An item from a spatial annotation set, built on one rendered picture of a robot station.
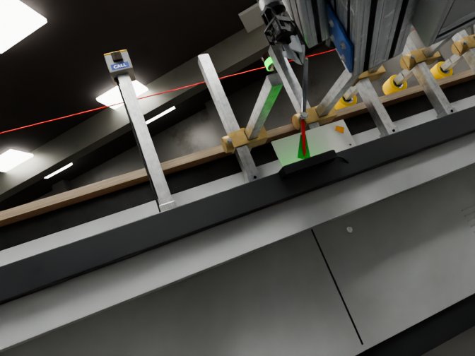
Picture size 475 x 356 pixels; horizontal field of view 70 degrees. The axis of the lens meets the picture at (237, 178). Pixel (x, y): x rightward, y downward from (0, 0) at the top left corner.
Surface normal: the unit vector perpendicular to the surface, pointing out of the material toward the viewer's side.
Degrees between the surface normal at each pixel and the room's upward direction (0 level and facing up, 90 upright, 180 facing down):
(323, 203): 90
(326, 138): 90
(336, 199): 90
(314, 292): 90
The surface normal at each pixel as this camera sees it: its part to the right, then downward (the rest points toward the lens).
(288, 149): 0.15, -0.31
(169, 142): -0.30, -0.13
